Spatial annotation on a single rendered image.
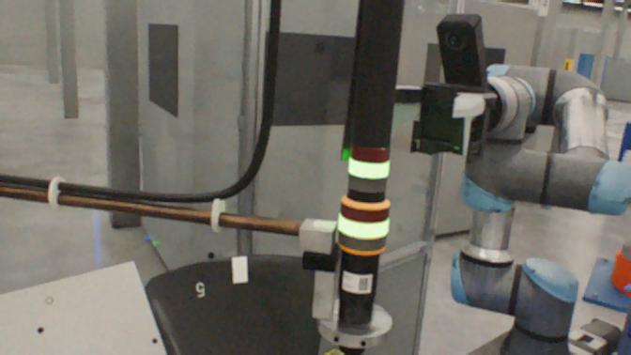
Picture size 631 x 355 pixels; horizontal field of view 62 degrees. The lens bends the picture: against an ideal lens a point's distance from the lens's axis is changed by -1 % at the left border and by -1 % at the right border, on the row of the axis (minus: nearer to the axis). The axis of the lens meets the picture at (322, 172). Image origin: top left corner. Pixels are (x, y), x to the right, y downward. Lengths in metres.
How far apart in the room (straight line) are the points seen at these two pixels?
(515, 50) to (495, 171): 4.35
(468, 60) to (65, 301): 0.61
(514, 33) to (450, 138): 4.48
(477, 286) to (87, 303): 0.78
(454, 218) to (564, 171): 4.24
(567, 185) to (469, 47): 0.26
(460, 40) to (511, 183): 0.25
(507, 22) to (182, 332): 4.56
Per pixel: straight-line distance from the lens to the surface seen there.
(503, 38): 4.98
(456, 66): 0.64
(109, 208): 0.54
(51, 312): 0.82
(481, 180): 0.78
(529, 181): 0.78
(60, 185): 0.57
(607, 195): 0.79
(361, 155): 0.44
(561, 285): 1.21
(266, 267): 0.66
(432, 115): 0.61
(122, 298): 0.84
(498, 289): 1.21
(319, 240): 0.47
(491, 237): 1.19
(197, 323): 0.65
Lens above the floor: 1.71
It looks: 14 degrees down
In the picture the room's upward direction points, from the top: 4 degrees clockwise
